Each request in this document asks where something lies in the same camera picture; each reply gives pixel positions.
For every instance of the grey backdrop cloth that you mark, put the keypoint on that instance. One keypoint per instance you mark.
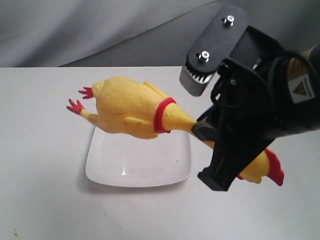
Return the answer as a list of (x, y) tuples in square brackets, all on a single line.
[(125, 33)]

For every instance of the black robot arm with label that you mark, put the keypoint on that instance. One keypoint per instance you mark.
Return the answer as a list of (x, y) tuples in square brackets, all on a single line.
[(294, 83)]

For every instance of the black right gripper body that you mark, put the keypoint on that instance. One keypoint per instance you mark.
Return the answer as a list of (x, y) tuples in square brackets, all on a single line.
[(227, 37)]

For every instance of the white square plate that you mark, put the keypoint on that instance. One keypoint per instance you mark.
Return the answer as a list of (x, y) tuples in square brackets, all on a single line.
[(120, 160)]

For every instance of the yellow rubber chicken toy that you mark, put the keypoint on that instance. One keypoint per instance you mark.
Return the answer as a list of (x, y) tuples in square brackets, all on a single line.
[(125, 106)]

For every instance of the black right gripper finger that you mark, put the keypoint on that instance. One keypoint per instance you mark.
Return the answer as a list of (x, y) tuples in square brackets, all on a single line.
[(206, 127)]

